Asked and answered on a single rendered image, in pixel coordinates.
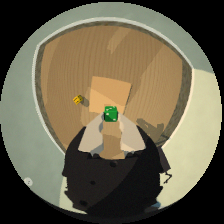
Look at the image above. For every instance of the green die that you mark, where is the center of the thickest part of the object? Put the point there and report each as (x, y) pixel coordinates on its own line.
(110, 113)

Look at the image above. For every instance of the yellow die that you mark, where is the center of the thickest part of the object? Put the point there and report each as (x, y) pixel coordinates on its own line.
(77, 99)

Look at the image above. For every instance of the tan flat mat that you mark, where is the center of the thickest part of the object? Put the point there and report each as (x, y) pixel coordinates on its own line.
(108, 92)

